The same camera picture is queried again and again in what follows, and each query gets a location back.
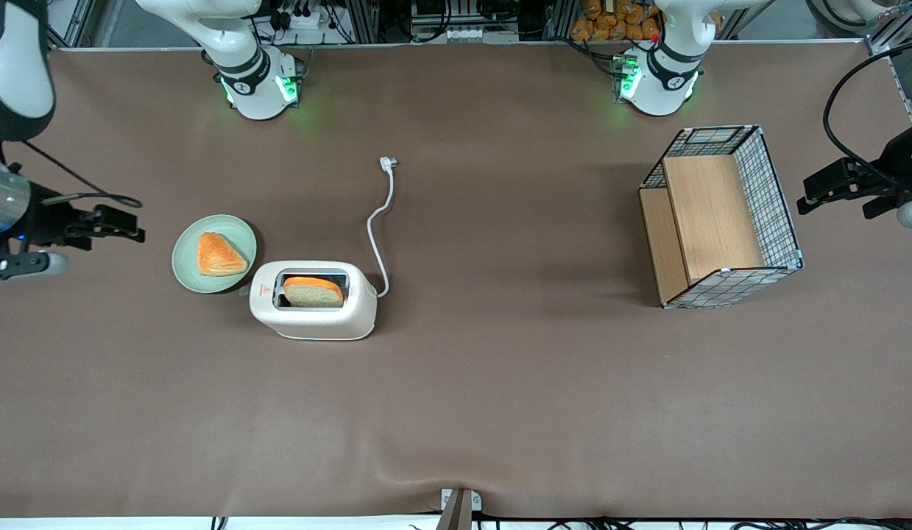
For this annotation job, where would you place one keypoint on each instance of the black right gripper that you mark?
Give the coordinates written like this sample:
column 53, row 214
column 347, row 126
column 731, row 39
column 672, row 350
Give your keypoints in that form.
column 45, row 220

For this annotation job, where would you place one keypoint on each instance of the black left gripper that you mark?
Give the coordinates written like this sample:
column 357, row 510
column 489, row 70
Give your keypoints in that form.
column 894, row 163

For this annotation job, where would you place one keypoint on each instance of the white two-slot toaster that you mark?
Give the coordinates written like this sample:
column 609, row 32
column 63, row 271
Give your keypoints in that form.
column 316, row 324

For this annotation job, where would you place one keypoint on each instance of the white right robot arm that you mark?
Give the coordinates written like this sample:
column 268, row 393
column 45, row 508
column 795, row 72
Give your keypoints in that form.
column 235, row 73

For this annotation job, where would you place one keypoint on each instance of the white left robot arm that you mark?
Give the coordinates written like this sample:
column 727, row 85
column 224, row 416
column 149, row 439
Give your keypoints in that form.
column 662, row 85

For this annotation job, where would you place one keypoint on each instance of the pale green round plate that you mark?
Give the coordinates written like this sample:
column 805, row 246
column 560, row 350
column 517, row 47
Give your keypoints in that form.
column 187, row 265

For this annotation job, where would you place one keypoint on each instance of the orange triangular pastry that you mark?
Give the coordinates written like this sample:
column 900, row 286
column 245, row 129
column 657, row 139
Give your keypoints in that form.
column 218, row 255

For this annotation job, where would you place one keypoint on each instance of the wooden stepped shelf insert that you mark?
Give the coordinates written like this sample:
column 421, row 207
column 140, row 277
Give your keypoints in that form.
column 709, row 213

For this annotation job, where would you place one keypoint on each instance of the bread slice with orange crust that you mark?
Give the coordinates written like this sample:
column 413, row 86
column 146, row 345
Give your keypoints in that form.
column 312, row 294

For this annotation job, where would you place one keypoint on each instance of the bag of orange buns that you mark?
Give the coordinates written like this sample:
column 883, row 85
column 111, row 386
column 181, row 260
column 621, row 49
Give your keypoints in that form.
column 610, row 22

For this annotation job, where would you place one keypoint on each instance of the white power strip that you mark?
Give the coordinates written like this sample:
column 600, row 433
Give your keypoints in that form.
column 301, row 18

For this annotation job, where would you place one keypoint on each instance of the brown table cloth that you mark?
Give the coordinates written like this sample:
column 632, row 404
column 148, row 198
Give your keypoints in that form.
column 500, row 405

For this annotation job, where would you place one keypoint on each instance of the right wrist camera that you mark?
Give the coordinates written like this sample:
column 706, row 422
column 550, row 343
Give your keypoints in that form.
column 21, row 265

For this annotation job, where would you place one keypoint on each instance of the aluminium frame profile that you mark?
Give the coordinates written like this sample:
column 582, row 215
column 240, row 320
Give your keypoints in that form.
column 73, row 26
column 897, row 44

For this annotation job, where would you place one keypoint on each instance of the metal bracket with brown post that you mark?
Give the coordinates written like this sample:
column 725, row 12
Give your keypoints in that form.
column 459, row 511

